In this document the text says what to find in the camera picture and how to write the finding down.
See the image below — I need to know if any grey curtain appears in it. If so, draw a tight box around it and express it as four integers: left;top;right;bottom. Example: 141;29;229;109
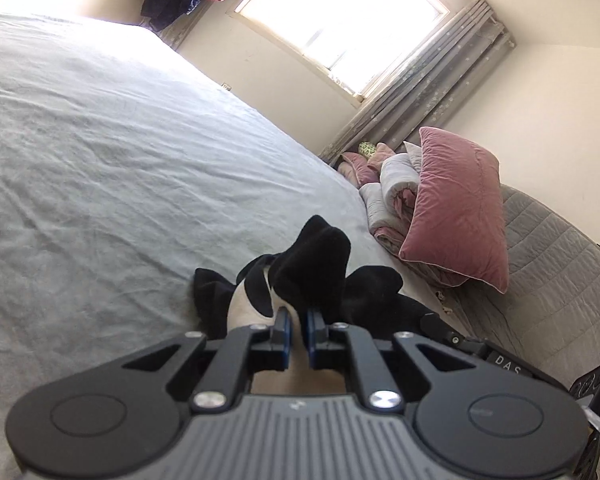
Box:
320;0;516;165

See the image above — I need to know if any pink velvet pillow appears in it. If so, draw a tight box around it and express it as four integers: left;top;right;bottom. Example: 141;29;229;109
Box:
399;127;509;294

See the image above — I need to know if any beige fleece garment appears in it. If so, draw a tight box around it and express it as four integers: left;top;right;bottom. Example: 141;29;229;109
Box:
226;266;347;396

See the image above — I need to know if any grey bed sheet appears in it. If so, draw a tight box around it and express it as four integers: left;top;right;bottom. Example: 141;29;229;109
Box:
0;15;392;479

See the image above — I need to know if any folded grey pink duvet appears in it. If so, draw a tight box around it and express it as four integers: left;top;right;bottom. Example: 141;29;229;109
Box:
343;146;480;287

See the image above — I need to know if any grey quilted blanket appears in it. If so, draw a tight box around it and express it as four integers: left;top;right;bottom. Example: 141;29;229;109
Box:
426;185;600;386

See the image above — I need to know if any black fleece garment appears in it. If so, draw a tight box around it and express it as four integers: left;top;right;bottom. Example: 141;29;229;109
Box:
192;214;434;339

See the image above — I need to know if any bright window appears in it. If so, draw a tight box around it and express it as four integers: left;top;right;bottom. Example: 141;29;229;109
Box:
236;0;451;100

